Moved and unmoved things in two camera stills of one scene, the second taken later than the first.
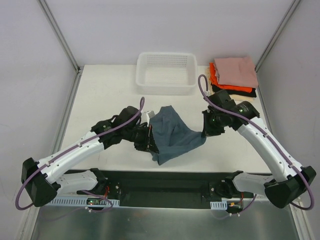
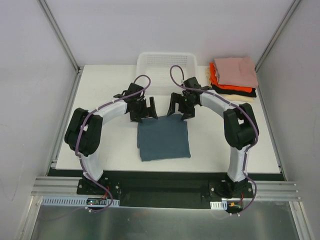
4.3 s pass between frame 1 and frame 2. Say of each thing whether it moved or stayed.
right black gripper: moved
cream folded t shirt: stayed
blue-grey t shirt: moved
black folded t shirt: stayed
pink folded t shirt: stayed
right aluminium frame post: stayed
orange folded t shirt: stayed
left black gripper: moved
